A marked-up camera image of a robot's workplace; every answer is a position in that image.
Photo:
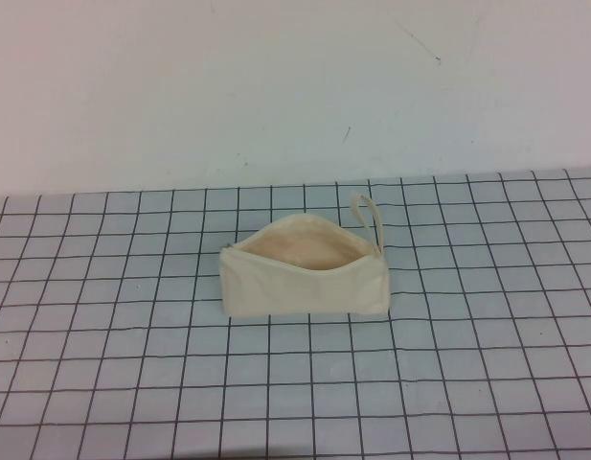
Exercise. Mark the cream canvas pencil case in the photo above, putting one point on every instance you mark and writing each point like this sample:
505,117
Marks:
304,292

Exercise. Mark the blue grid-patterned tablecloth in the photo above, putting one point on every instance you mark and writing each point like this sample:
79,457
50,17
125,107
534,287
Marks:
467,335

